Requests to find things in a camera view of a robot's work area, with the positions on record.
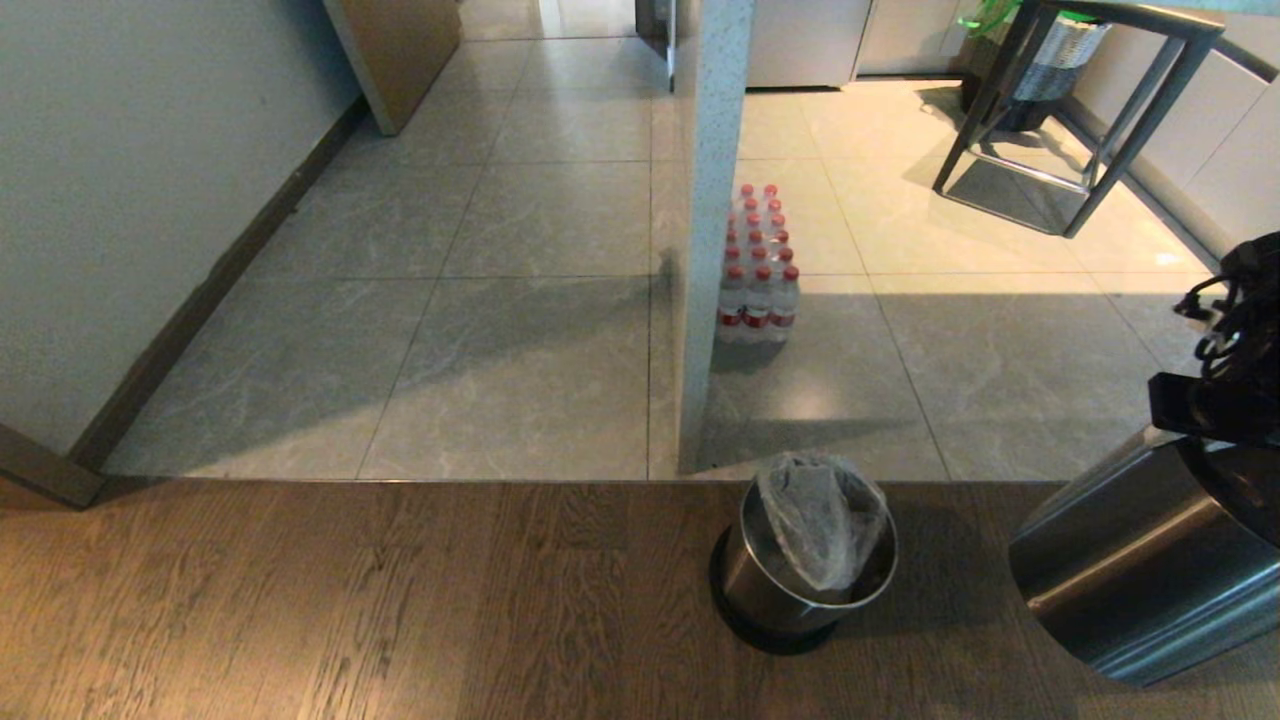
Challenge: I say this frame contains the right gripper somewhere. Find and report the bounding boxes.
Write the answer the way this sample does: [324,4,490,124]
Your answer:
[1148,372,1280,447]

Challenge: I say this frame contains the large steel bin shell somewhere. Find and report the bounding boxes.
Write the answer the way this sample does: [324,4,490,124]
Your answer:
[1008,425,1280,688]

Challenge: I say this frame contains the clear plastic trash bag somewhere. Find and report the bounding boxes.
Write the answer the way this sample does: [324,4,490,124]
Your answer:
[756,451,890,592]

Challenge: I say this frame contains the small steel bin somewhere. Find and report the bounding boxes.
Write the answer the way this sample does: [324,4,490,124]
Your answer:
[709,455,899,657]

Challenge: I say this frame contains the green plant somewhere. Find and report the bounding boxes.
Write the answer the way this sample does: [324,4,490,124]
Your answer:
[957,0,1025,43]

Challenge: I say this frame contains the water bottle pack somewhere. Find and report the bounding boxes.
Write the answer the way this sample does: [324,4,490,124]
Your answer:
[716,183,802,347]

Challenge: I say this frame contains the grey cabinet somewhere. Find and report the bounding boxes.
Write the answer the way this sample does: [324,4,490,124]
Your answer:
[745,0,873,90]
[854,0,979,79]

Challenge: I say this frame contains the dark glass door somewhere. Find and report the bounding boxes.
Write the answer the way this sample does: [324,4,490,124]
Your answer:
[634,0,678,93]

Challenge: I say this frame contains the wooden door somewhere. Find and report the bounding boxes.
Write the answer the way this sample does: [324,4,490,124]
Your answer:
[321,0,464,137]

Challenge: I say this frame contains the black cable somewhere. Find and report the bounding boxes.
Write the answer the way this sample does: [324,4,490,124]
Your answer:
[1174,282,1251,381]

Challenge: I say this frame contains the dark metal frame stool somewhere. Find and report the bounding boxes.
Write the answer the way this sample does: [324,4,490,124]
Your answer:
[932,0,1227,239]

